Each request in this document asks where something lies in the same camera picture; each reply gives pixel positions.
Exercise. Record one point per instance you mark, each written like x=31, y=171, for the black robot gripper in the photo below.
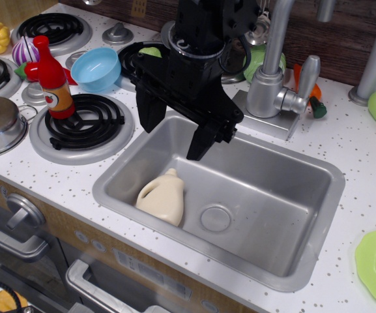
x=188, y=80

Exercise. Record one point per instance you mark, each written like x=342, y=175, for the red ketchup bottle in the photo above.
x=53, y=81

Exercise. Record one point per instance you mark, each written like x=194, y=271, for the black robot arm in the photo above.
x=205, y=23

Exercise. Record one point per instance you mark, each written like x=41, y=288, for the silver metal sink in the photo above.
x=258, y=208

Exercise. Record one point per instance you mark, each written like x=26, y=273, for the green toy in burner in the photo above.
x=152, y=51

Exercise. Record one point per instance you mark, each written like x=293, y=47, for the cream detergent jug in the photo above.
x=163, y=197

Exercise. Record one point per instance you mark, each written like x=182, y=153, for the front black stove burner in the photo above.
x=99, y=128

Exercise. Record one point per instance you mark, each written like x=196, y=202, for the back right stove burner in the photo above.
x=128, y=70

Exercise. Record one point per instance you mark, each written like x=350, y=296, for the silver faucet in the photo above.
x=269, y=106

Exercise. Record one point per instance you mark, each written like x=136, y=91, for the light blue bowl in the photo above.
x=97, y=69

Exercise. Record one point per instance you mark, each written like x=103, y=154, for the grey stove knob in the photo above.
x=117, y=35

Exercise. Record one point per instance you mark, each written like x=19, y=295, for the silver measuring spoon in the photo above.
x=259, y=35

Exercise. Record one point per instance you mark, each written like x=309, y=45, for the orange toy carrot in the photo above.
x=318, y=108

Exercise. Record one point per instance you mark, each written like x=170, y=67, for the back left stove burner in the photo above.
x=67, y=33

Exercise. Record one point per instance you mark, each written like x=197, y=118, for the grey round stove cap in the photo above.
x=33, y=95

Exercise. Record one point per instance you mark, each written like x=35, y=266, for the red toy chili pepper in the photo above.
x=29, y=71

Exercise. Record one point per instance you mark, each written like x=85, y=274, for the purple toy onion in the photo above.
x=24, y=51

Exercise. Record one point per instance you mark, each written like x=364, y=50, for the silver metal pot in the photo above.
x=14, y=123

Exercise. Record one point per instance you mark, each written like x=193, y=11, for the grey oven knob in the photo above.
x=23, y=210

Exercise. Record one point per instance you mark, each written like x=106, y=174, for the silver dishwasher handle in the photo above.
x=75, y=278

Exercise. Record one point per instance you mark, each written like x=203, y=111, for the grey oven door handle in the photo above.
x=29, y=251

